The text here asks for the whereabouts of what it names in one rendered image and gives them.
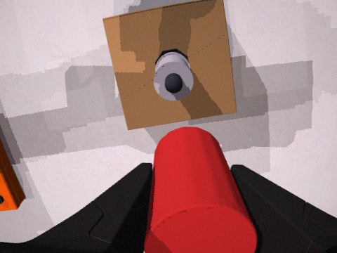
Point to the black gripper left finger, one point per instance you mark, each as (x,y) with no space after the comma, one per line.
(114,222)

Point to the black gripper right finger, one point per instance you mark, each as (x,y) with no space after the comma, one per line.
(284,222)

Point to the red cylinder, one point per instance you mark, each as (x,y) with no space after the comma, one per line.
(195,205)

